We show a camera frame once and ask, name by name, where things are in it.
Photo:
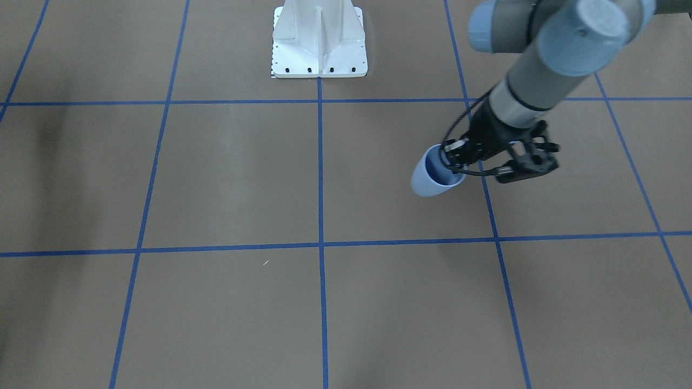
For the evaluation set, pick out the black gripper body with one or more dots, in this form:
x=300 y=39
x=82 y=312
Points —
x=485 y=138

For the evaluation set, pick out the light blue plastic cup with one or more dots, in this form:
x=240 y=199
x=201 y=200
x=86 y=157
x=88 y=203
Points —
x=430 y=176

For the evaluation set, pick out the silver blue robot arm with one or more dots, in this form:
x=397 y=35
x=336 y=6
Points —
x=559 y=44

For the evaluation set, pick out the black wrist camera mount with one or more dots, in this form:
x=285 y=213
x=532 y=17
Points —
x=532 y=154

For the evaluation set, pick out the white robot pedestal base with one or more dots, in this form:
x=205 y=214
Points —
x=318 y=39

